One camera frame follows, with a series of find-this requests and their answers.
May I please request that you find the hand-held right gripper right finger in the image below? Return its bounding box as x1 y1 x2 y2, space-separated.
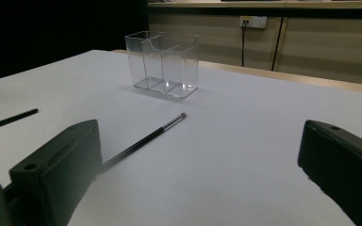
297 119 362 226

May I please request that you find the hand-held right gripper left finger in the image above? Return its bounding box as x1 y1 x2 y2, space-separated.
8 119 104 226

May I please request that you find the plain black pen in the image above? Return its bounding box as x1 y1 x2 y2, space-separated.
0 108 40 134

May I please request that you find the black pen with silver ferrule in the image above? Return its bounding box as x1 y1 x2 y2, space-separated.
99 112 188 174

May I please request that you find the clear acrylic organizer box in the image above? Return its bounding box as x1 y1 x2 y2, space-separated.
124 30 200 100

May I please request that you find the white table sheet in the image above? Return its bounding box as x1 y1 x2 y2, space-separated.
0 49 362 226

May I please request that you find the black curtain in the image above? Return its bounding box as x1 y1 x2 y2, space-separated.
0 0 149 85

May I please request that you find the black power cable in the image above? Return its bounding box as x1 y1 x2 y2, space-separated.
240 20 247 68

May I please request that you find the white wall outlet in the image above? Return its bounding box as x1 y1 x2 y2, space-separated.
239 15 268 29

